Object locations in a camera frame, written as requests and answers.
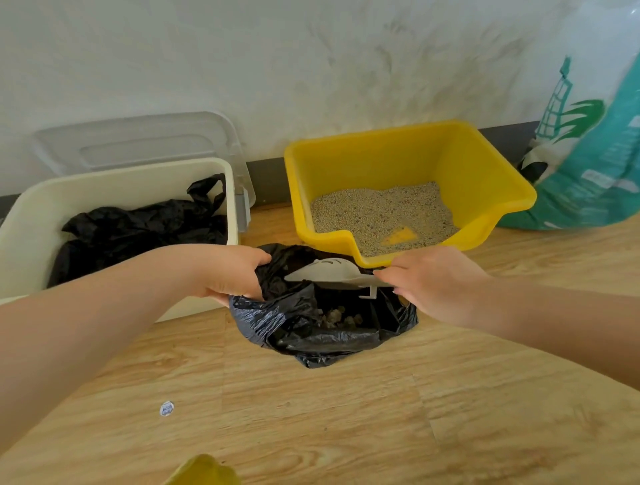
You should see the person's left hand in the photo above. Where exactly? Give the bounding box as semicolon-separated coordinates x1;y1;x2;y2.
192;244;273;308

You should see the person's right hand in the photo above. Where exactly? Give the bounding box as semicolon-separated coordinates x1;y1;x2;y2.
372;245;493;328

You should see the beige cat litter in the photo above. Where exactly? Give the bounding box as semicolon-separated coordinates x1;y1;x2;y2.
309;181;460;258

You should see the grey slotted litter scoop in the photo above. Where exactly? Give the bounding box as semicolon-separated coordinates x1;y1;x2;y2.
283;257;393;300

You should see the black plastic garbage bag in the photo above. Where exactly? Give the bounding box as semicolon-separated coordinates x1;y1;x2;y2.
229;243;419;370

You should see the yellow litter box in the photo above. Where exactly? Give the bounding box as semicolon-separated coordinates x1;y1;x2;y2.
283;119;538;269

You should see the translucent white bin lid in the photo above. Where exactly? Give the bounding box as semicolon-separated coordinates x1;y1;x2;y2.
33;111;257;209

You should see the teal white litter bag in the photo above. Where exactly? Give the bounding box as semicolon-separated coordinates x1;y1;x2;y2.
497;0;640;231

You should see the person's left forearm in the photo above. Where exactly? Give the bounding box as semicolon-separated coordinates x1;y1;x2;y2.
0;244;211;453

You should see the person's right forearm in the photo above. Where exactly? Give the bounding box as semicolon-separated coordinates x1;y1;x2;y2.
469;274;640;390

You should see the cream plastic storage bin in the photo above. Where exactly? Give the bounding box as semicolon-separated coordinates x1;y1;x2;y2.
0;157;240;323

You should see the person's yellow clothing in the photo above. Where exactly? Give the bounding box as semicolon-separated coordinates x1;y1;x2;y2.
162;453;241;485

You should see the dark grey skirting board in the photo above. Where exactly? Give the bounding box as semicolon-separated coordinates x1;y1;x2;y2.
0;121;541;213

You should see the pile of black plastic bags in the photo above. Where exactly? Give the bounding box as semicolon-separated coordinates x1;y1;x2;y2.
47;173;229;288

